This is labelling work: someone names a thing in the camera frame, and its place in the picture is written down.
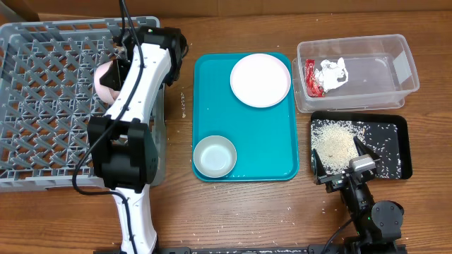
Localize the red snack wrapper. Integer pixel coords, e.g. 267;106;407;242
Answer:
304;59;324;97

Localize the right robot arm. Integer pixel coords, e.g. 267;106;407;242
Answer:
312;137;407;254

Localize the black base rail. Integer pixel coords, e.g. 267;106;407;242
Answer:
93;244;408;254

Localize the teal plastic serving tray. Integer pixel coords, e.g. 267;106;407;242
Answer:
192;53;299;182

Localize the large white round plate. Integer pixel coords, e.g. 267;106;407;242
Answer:
230;54;291;108

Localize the rice pile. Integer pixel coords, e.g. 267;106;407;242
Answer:
311;119;402;179

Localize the black plastic tray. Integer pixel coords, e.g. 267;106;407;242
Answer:
310;111;412;179

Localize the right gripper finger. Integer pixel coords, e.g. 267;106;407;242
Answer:
313;149;328;185
353;137;380;164

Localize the white tissue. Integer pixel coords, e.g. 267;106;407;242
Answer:
314;57;349;93

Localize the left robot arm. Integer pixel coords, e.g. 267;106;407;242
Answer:
87;26;188;253

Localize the grey metal bowl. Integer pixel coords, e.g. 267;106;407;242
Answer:
193;135;237;179

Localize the clear plastic waste bin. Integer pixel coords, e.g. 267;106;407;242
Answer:
292;34;420;113

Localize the grey plastic dishwasher rack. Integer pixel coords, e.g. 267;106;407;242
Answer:
1;17;174;193

